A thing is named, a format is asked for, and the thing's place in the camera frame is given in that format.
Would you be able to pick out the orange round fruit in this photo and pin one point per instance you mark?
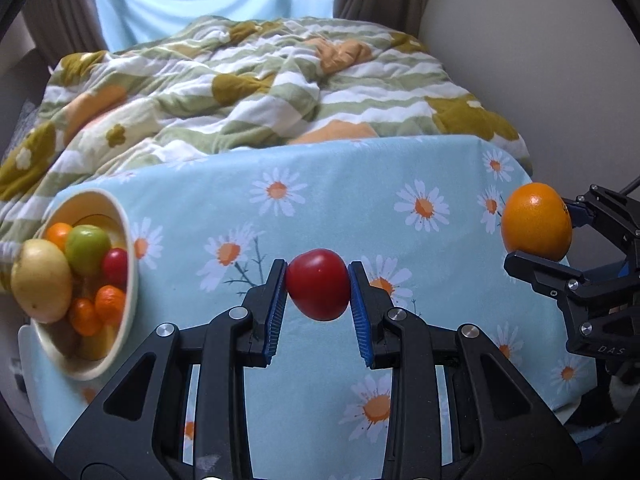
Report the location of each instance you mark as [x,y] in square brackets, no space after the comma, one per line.
[536,220]

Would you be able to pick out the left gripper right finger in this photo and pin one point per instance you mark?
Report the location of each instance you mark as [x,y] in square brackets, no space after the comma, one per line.
[459,408]

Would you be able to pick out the green striped floral quilt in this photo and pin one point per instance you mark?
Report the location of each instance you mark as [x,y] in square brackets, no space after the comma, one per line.
[219,85]

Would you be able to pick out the yellow pear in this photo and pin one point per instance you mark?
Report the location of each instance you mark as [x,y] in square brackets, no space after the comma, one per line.
[41,281]

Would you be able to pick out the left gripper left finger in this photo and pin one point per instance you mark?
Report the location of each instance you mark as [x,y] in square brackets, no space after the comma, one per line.
[176,408]

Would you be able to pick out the small orange mandarin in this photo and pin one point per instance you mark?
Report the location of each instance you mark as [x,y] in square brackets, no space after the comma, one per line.
[110,304]

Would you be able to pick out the red cherry tomato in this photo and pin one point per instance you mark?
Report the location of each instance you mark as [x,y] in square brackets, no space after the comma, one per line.
[318,284]
[114,267]

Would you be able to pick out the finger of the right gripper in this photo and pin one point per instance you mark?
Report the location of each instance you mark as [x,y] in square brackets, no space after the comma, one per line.
[548,278]
[580,215]

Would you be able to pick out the left brown curtain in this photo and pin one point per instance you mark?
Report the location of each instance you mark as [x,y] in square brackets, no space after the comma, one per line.
[63,27]

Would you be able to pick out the large orange mandarin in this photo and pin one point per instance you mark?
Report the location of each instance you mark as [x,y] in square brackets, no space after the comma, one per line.
[57,234]

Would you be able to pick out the small green apple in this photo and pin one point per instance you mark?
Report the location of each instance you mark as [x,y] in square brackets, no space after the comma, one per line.
[97,346]

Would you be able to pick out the blue daisy tablecloth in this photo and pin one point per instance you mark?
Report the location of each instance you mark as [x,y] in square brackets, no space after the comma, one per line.
[421,215]

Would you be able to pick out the grey bed headboard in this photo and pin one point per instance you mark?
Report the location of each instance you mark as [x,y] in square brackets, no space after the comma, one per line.
[22,88]

